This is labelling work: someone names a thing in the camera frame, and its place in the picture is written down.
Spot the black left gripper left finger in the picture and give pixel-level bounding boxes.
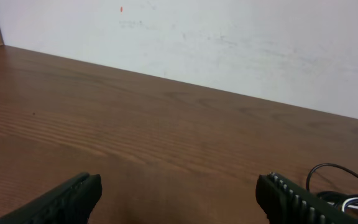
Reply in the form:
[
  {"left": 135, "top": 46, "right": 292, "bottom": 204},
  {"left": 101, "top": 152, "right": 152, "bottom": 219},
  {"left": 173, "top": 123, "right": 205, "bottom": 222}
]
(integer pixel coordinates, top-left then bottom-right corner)
[{"left": 0, "top": 172, "right": 102, "bottom": 224}]

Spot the white USB cable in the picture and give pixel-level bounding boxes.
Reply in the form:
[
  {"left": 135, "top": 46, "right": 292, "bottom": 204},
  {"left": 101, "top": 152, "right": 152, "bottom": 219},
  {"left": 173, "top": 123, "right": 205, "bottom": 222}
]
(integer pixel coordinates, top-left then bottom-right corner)
[{"left": 328, "top": 197, "right": 358, "bottom": 215}]

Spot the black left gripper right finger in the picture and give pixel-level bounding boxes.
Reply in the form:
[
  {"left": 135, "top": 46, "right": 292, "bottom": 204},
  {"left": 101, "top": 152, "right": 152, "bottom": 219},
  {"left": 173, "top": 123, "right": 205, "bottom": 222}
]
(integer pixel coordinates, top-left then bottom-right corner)
[{"left": 255, "top": 172, "right": 358, "bottom": 224}]

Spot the black USB cable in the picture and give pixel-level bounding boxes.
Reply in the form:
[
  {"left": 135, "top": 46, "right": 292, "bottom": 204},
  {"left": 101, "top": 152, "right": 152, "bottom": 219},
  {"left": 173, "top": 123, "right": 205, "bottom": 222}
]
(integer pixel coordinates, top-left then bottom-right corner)
[{"left": 305, "top": 162, "right": 358, "bottom": 215}]

